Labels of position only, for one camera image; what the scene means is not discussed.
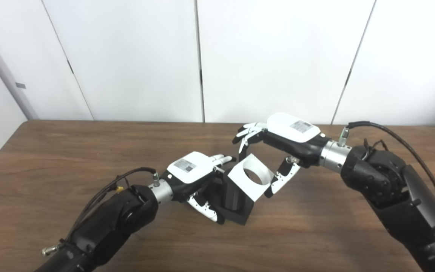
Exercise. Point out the white square piece with hole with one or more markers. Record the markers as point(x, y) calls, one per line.
point(240, 181)

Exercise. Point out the gray wall corner post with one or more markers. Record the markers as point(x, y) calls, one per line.
point(6, 71)

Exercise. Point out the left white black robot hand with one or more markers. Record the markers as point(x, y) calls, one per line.
point(189, 168)

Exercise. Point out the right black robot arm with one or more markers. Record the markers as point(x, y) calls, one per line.
point(391, 189)

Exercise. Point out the black cylinder peg with base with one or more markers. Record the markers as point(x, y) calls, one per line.
point(236, 209)

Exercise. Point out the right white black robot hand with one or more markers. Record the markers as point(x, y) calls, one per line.
point(296, 136)

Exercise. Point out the small gray wall label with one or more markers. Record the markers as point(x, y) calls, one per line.
point(20, 85)

